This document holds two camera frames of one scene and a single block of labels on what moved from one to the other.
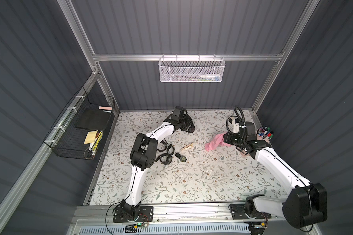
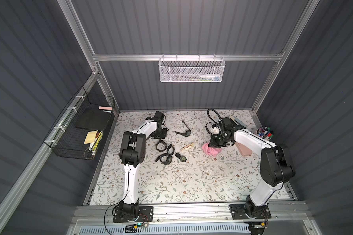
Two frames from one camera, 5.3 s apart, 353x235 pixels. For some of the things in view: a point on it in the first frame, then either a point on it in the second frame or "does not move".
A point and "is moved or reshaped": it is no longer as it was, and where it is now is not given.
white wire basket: [192, 69] does not move
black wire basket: [78, 131] does not move
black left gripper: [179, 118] → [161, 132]
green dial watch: [182, 157] does not move
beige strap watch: [188, 146] does not move
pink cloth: [215, 142] is moved or reshaped
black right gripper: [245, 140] → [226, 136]
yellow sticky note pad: [90, 137] does not move
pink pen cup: [260, 132] does not move
